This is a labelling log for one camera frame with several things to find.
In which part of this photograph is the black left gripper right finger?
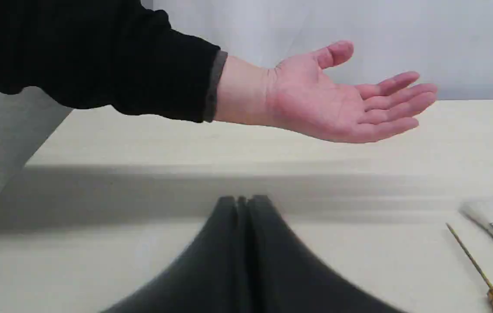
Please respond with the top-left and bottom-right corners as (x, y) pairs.
(248, 195), (399, 313)

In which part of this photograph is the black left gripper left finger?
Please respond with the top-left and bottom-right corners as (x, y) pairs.
(105, 196), (247, 313)

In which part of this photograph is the forearm in black sleeve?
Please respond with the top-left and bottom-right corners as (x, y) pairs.
(0, 0), (271, 126)

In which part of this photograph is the person's open bare hand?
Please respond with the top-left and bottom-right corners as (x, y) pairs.
(263, 41), (438, 144)

